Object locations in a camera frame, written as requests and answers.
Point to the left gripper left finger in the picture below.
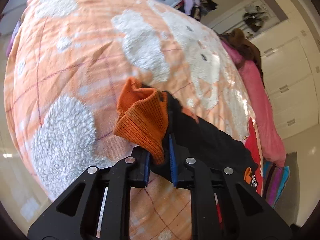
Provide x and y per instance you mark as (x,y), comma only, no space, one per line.
(97,204)

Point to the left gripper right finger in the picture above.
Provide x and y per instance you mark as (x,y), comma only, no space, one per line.
(223,205)

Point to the black orange sweater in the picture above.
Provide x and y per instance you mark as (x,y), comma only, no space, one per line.
(148,116)

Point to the pile of clothes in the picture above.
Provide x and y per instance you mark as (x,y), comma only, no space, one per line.
(196,8)

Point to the striped colourful pillow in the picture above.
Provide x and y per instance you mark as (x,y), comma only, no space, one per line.
(275,179)

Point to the grey headboard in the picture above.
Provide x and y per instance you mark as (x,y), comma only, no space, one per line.
(287,205)

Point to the red floral blanket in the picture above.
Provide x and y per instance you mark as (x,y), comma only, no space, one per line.
(253,149)

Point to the pink duvet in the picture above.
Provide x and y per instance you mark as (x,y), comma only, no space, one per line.
(272,146)

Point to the orange white fleece blanket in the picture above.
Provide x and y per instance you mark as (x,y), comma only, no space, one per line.
(70,60)

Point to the brown fur-trimmed coat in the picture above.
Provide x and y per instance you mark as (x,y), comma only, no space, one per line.
(236,40)

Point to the white wardrobe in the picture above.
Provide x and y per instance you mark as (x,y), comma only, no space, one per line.
(290,62)

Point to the bags hanging on door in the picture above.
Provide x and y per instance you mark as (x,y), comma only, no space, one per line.
(254,17)

